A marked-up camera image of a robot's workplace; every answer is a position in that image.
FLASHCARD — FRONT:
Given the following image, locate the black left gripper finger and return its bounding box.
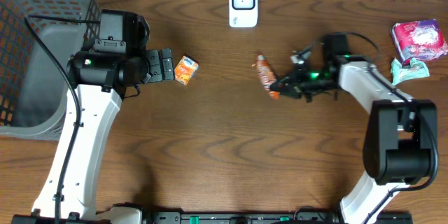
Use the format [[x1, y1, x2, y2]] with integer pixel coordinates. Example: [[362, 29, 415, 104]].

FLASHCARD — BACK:
[[146, 50, 162, 83], [160, 48, 174, 81]]

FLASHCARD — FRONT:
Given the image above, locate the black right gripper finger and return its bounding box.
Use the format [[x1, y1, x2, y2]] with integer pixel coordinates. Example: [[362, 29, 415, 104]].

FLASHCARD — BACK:
[[279, 90, 302, 99], [269, 76, 295, 91]]

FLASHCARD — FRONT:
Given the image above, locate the red orange snack wrapper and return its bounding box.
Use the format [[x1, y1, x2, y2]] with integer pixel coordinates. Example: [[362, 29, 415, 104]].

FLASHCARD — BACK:
[[254, 55, 279, 99]]

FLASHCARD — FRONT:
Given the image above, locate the orange small box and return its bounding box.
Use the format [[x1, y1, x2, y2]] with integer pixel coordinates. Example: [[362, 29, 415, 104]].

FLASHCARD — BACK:
[[174, 55, 199, 85]]

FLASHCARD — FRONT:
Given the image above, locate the teal snack packet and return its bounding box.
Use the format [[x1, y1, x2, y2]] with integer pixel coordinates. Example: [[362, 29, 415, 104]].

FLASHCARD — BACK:
[[391, 58, 430, 85]]

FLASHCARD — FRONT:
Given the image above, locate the purple snack package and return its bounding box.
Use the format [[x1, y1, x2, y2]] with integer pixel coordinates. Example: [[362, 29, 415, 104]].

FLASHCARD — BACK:
[[390, 19, 447, 66]]

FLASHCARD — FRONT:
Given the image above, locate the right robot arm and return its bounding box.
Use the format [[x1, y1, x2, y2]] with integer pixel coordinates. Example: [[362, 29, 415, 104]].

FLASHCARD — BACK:
[[269, 31, 439, 223]]

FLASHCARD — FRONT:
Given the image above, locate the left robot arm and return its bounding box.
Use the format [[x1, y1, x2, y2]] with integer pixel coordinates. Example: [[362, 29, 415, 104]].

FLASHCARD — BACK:
[[12, 10, 174, 223]]

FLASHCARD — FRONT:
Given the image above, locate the white barcode scanner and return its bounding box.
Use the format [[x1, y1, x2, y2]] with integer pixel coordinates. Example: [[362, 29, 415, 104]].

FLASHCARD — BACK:
[[229, 0, 258, 28]]

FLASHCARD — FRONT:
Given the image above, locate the grey plastic basket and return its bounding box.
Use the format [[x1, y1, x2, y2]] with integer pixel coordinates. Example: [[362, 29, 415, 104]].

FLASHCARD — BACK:
[[1, 0, 100, 141]]

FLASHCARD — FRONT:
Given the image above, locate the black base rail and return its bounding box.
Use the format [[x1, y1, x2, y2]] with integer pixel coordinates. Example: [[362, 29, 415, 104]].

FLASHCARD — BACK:
[[10, 203, 414, 224]]

